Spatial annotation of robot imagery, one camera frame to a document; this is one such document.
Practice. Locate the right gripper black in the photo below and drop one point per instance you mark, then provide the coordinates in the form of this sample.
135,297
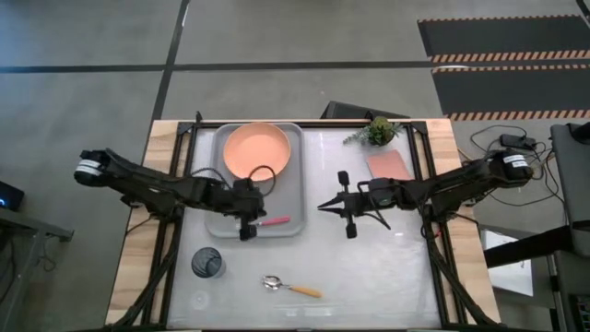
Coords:
352,205

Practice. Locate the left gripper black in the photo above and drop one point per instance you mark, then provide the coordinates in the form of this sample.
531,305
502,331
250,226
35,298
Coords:
249,205

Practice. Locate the orange round plate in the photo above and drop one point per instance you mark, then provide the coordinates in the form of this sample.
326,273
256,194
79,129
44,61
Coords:
256,147

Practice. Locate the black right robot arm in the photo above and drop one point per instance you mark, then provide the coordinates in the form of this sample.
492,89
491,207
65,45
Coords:
461,182

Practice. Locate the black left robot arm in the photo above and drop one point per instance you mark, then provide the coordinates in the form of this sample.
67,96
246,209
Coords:
138,182

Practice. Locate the grey plastic tray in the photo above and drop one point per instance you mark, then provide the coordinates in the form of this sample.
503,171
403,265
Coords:
295,198

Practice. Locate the small green potted plant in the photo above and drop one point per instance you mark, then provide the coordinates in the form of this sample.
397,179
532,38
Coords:
378,131

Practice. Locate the black angled panel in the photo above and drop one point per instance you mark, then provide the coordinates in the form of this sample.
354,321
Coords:
350,110

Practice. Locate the white paper sheet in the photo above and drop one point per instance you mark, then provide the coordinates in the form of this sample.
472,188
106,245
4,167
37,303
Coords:
509,272

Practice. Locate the black power adapter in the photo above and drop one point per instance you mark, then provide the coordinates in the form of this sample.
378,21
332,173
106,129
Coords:
516,140

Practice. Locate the black mat orange striped edge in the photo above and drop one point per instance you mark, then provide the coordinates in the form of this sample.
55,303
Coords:
502,34
511,90

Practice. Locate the grey side table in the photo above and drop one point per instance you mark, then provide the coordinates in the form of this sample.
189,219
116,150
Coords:
27,226

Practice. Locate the grey cart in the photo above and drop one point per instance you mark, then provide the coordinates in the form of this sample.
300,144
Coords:
571,184

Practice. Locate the black device blue light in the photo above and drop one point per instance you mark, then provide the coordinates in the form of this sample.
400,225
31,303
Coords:
9,196

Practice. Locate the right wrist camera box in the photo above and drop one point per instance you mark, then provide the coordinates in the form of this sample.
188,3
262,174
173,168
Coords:
381,193

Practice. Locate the black aluminium rig frame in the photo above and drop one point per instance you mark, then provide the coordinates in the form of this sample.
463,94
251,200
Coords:
417,152

